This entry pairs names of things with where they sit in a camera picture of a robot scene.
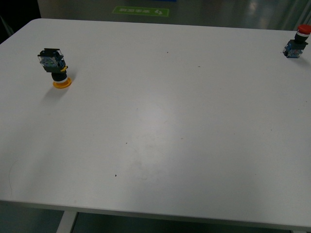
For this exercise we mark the red mushroom push button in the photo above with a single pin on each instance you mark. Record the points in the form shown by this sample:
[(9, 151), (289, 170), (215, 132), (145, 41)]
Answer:
[(295, 47)]

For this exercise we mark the green floor sign sticker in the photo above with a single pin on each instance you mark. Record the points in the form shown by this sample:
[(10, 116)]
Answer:
[(141, 11)]

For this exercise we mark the table leg frame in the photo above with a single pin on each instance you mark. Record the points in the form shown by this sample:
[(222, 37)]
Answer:
[(67, 222)]

